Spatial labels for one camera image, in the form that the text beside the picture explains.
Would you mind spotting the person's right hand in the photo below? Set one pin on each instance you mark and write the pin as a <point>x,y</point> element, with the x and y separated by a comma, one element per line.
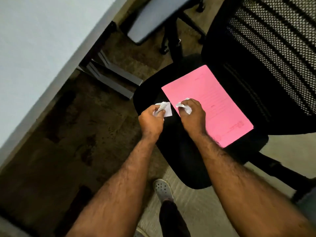
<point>193,118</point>

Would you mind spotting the grey metal desk leg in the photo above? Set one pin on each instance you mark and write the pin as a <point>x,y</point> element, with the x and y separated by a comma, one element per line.
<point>111,76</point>

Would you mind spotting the person's left hand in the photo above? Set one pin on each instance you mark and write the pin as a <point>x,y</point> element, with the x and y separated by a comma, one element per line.
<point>150,122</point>

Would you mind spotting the black mesh office chair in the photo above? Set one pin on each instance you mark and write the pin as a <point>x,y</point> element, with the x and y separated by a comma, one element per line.
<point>246,78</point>

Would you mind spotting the person's right fingers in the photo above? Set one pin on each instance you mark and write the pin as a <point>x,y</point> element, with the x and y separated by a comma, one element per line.
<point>185,104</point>

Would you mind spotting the pink paper sheet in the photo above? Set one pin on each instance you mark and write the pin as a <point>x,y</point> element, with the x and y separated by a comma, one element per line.
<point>214,103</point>

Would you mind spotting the person's left thumb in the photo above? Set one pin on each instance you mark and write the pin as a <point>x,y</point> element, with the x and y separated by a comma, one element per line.
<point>160,113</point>

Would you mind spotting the person's left forearm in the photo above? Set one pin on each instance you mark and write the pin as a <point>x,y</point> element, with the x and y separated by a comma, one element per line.
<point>116,194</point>

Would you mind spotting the person's black trouser leg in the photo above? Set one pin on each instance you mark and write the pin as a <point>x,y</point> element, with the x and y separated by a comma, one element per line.
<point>172,219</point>

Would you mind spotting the grey stool with black base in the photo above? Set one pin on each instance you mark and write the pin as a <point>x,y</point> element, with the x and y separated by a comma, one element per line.
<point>160,19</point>

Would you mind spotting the clear chair floor mat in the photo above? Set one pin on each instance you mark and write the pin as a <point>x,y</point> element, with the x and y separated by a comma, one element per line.
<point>192,207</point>

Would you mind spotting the grey perforated clog shoe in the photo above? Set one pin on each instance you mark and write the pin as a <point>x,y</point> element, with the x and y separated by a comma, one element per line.
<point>163,190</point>

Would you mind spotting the person's right forearm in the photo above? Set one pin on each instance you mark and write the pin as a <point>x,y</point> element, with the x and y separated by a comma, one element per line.
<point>246,192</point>

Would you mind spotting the white paper piece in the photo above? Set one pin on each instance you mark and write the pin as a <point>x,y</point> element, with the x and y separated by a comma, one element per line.
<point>166,108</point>
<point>184,107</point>

